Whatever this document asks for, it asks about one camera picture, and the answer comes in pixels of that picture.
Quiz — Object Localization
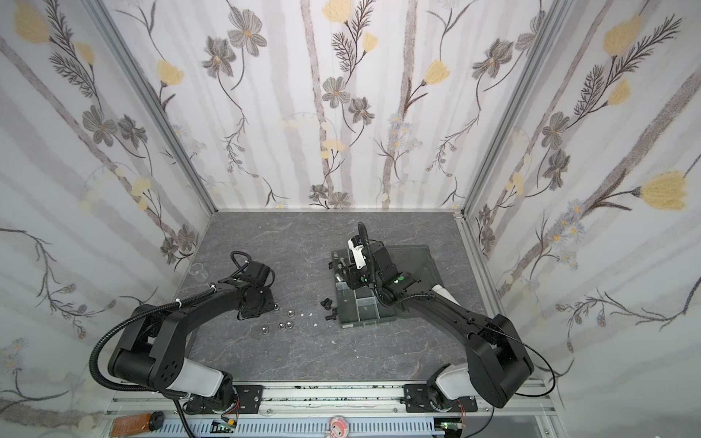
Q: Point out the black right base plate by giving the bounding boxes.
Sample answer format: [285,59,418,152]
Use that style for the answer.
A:
[402,383,478,414]

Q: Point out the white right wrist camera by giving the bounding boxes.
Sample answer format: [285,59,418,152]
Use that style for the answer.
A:
[348,235,366,270]

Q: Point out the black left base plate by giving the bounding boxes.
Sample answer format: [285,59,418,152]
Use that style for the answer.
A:
[188,384,264,415]

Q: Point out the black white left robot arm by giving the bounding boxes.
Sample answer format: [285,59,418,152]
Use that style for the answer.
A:
[88,251,276,414]

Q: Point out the clear plastic cup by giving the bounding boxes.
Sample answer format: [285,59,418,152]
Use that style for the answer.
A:
[188,263,209,283]

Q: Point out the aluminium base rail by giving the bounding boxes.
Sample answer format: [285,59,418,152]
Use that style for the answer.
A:
[96,381,567,437]

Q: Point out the pink figurine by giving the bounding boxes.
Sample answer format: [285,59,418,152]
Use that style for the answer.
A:
[325,416,350,438]

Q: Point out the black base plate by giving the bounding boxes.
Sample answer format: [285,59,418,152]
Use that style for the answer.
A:
[188,384,264,415]
[402,383,478,414]

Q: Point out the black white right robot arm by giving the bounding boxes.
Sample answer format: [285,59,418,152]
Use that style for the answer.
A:
[340,239,549,412]

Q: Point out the green plastic organizer box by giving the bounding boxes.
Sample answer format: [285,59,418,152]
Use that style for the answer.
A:
[328,242,443,329]

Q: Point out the orange black tool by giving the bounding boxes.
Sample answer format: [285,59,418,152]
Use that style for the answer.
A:
[109,411,165,437]

